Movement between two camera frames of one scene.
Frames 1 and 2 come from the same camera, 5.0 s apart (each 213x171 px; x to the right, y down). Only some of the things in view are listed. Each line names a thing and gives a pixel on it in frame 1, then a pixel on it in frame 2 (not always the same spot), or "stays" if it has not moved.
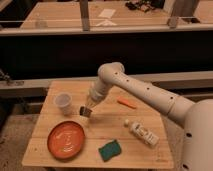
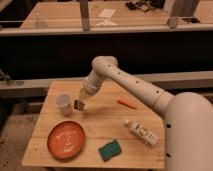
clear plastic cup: (63, 101) stays
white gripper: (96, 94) to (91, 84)
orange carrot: (127, 102) stays
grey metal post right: (182, 8) stays
